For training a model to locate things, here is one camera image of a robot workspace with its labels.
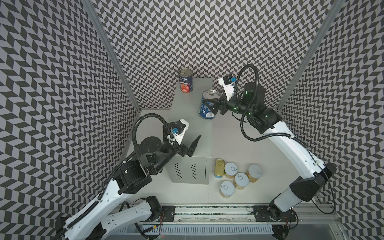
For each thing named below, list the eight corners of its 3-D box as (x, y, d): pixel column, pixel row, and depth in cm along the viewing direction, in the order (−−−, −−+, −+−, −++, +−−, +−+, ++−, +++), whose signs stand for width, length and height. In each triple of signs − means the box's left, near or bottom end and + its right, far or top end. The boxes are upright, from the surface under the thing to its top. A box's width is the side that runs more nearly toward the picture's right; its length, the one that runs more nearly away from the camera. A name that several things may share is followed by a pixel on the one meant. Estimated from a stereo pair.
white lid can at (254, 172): (247, 182, 82) (250, 179, 78) (244, 167, 88) (247, 164, 84) (260, 182, 82) (264, 179, 78) (257, 167, 88) (259, 164, 84)
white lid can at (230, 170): (224, 178, 85) (225, 175, 81) (223, 165, 90) (224, 162, 86) (236, 178, 85) (238, 175, 81) (234, 165, 90) (236, 162, 86)
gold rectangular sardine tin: (214, 177, 85) (214, 175, 82) (215, 161, 92) (215, 158, 89) (223, 178, 85) (224, 176, 82) (224, 162, 91) (224, 159, 88)
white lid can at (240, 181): (234, 189, 81) (235, 187, 77) (232, 175, 86) (233, 172, 82) (248, 189, 81) (250, 187, 77) (245, 175, 86) (247, 172, 82)
